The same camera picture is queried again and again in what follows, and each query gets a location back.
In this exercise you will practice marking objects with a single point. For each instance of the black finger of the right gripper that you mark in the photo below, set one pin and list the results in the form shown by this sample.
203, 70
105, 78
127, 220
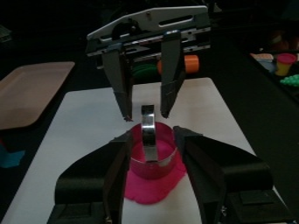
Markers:
171, 73
116, 75

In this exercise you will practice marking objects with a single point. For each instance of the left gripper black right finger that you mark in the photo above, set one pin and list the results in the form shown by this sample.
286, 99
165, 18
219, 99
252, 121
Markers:
225, 186

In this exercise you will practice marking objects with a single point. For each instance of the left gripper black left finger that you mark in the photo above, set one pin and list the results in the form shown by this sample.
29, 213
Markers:
89, 186

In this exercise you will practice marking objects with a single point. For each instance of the round metal dough cutter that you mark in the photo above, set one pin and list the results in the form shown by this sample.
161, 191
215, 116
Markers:
147, 128

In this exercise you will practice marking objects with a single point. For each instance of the flat pink dough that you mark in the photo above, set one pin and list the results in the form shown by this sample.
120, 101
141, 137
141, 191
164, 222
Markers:
155, 192

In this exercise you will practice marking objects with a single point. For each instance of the orange plastic cylinder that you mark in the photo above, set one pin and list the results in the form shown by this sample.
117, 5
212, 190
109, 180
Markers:
191, 63

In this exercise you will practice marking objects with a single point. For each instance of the dark green round disc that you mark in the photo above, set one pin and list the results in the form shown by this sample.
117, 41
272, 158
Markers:
144, 70

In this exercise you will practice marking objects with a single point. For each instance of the white cutting board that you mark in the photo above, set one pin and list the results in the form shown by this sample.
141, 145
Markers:
85, 116

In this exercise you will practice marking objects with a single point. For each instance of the blue plastic tool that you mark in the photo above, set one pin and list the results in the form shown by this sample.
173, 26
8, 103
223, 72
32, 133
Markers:
11, 157

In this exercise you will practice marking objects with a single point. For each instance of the pink plastic tray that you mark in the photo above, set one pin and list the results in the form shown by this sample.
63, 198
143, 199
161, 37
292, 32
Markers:
31, 93

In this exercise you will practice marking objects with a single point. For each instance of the pale plastic toy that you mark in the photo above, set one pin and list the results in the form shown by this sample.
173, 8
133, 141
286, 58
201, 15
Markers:
263, 59

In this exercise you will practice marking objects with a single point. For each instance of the yellow can with pink lid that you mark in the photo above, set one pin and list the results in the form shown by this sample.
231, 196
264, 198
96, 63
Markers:
284, 62

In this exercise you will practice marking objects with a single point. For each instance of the green bumpy toy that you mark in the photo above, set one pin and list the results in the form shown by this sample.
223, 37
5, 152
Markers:
291, 80

